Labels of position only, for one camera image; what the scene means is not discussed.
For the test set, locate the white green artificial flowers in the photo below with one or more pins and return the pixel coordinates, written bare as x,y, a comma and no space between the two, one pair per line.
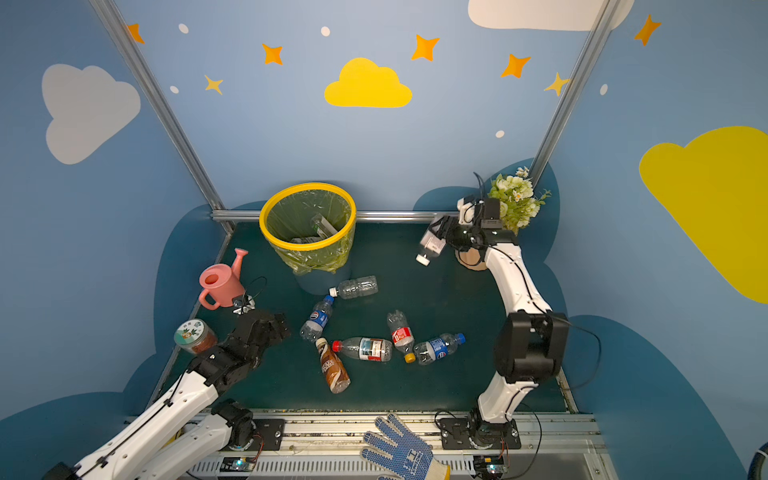
518,202

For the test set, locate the pink watering can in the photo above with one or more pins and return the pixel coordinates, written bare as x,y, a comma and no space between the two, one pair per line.
221,283

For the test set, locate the yellow cap red label bottle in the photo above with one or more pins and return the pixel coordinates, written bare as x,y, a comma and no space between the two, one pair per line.
402,336

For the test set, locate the aluminium frame post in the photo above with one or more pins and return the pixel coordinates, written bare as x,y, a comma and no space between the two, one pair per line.
112,20
585,63

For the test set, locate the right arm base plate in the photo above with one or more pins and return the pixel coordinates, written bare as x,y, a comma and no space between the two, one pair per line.
473,433

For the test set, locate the round green lid jar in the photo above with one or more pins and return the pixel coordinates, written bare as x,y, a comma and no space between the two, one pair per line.
195,336

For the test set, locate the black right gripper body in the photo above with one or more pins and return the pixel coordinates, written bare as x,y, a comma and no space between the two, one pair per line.
448,228

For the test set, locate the red cap water bottle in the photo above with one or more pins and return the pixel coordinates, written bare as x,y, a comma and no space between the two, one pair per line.
365,349

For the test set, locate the aluminium back frame rail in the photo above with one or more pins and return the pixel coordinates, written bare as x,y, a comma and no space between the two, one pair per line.
420,217

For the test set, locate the blue dotted work glove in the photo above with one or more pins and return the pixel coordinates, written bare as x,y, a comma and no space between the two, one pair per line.
399,451

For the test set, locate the blue cap pepsi bottle right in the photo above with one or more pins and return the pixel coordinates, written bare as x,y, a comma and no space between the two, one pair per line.
437,348

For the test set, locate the brown coffee drink bottle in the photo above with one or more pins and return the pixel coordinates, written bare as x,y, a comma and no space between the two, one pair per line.
332,368

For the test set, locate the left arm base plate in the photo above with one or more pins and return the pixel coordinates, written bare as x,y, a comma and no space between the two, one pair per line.
264,434

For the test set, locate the yellow rim waste bin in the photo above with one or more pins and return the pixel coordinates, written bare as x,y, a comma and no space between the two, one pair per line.
311,226

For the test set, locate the blue label pepsi bottle left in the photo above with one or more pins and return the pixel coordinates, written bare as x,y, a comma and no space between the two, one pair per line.
313,327

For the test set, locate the clear crushed white cap bottle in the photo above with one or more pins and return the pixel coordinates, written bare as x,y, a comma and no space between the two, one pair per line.
355,288

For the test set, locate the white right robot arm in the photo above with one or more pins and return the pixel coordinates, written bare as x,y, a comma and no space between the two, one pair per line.
530,346

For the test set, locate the right aluminium frame post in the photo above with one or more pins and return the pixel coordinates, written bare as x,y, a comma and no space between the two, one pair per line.
585,63

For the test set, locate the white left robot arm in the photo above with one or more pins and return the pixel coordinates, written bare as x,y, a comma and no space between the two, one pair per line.
208,375

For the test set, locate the left aluminium frame post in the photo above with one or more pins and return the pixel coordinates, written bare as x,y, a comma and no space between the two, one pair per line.
112,20

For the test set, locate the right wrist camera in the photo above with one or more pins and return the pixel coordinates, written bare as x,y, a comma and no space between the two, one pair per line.
484,213

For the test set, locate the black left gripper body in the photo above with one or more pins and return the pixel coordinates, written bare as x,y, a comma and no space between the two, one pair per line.
260,327

